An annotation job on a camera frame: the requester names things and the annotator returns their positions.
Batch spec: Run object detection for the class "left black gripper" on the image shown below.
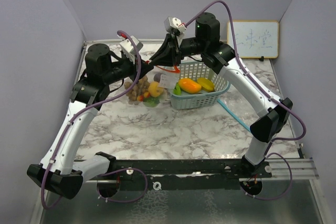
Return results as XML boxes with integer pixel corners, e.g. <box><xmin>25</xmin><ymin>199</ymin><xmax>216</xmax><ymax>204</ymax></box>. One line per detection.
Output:
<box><xmin>103</xmin><ymin>52</ymin><xmax>153</xmax><ymax>84</ymax></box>

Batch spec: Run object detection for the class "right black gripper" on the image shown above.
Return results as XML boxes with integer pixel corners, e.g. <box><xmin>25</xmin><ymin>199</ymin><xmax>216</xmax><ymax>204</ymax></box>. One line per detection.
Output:
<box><xmin>148</xmin><ymin>34</ymin><xmax>206</xmax><ymax>68</ymax></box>

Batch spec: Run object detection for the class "orange zip clear bag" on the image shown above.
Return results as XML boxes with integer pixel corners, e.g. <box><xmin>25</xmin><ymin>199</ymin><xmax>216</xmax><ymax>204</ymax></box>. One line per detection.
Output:
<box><xmin>126</xmin><ymin>66</ymin><xmax>181</xmax><ymax>108</ymax></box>

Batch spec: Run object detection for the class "teal plastic basket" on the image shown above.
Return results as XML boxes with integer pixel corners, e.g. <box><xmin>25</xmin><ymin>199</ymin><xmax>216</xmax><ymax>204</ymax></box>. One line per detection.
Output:
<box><xmin>170</xmin><ymin>61</ymin><xmax>230</xmax><ymax>110</ymax></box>

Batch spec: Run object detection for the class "large orange mango toy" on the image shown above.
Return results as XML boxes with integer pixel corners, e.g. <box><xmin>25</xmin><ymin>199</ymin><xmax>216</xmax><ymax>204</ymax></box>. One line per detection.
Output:
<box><xmin>178</xmin><ymin>78</ymin><xmax>202</xmax><ymax>94</ymax></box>

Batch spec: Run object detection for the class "blue zip clear bag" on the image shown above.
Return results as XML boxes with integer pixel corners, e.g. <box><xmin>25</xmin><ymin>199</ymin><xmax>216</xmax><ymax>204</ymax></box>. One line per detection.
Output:
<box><xmin>217</xmin><ymin>99</ymin><xmax>250</xmax><ymax>132</ymax></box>

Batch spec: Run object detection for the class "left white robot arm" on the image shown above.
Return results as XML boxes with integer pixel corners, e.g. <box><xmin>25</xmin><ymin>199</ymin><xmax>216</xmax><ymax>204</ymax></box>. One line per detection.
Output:
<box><xmin>27</xmin><ymin>40</ymin><xmax>153</xmax><ymax>199</ymax></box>

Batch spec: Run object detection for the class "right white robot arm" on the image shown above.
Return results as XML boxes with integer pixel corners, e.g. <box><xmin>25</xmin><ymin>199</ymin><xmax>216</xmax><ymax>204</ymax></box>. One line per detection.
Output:
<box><xmin>149</xmin><ymin>12</ymin><xmax>293</xmax><ymax>177</ymax></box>

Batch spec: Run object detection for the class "green leafy toy vegetable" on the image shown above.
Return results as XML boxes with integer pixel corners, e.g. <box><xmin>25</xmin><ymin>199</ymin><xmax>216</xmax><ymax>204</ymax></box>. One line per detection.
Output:
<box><xmin>173</xmin><ymin>83</ymin><xmax>182</xmax><ymax>95</ymax></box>

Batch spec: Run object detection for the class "yellow toy fruit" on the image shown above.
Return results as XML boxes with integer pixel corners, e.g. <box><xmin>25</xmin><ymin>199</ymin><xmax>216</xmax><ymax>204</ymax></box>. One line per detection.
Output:
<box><xmin>197</xmin><ymin>78</ymin><xmax>215</xmax><ymax>92</ymax></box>

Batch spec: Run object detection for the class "small whiteboard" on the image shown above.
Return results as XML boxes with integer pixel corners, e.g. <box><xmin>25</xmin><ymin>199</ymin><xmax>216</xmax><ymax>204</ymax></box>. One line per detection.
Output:
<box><xmin>227</xmin><ymin>20</ymin><xmax>279</xmax><ymax>59</ymax></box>

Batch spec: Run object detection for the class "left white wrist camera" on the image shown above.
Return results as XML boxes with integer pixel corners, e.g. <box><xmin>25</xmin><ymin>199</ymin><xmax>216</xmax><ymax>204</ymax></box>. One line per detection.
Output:
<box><xmin>119</xmin><ymin>36</ymin><xmax>143</xmax><ymax>64</ymax></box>

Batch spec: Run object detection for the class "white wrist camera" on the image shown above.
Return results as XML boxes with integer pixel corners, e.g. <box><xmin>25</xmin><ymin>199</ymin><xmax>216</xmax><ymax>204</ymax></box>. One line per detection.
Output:
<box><xmin>119</xmin><ymin>36</ymin><xmax>143</xmax><ymax>64</ymax></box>
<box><xmin>164</xmin><ymin>16</ymin><xmax>187</xmax><ymax>46</ymax></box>

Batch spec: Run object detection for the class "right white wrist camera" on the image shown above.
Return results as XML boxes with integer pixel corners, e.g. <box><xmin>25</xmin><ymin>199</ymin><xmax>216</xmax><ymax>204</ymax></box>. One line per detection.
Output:
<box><xmin>164</xmin><ymin>16</ymin><xmax>187</xmax><ymax>46</ymax></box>

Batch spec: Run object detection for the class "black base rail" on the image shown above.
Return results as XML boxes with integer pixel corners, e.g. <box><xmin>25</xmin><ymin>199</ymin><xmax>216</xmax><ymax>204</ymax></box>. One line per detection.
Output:
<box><xmin>94</xmin><ymin>159</ymin><xmax>271</xmax><ymax>191</ymax></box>

